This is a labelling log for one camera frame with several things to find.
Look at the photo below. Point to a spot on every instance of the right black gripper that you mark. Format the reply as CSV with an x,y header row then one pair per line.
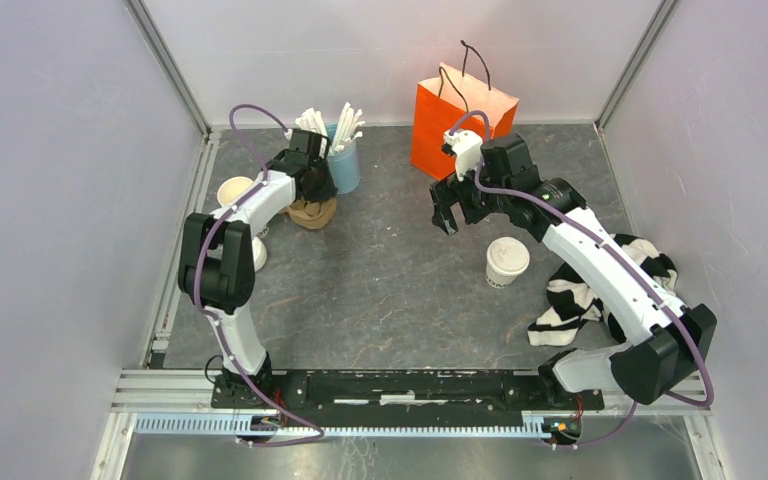
x,y
449,187

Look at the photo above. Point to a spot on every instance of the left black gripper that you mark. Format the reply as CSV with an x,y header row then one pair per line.
x,y
329,190

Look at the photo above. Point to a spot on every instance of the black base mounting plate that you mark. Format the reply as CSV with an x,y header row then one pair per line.
x,y
398,398

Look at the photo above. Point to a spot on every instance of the stack of paper cups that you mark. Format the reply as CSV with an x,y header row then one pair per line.
x,y
231,189

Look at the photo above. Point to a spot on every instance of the white plastic cup lid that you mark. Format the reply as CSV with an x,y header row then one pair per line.
x,y
508,256

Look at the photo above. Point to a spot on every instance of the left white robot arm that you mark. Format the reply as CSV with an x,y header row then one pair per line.
x,y
217,263

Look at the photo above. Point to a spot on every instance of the black white striped cloth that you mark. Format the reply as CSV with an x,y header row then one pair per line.
x,y
572,302

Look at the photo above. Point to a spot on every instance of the white paper coffee cup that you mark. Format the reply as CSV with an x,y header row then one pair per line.
x,y
504,275

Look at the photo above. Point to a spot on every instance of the blue straw holder cup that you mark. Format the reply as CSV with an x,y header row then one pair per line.
x,y
344,168

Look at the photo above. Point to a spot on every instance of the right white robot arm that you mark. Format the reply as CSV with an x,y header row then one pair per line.
x,y
666,341

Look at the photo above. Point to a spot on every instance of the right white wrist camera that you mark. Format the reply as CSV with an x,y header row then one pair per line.
x,y
465,147

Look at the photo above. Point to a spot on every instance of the orange paper bag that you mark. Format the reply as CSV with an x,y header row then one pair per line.
x,y
464,97

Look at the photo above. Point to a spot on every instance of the brown cardboard cup carrier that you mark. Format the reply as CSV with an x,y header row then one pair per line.
x,y
312,215

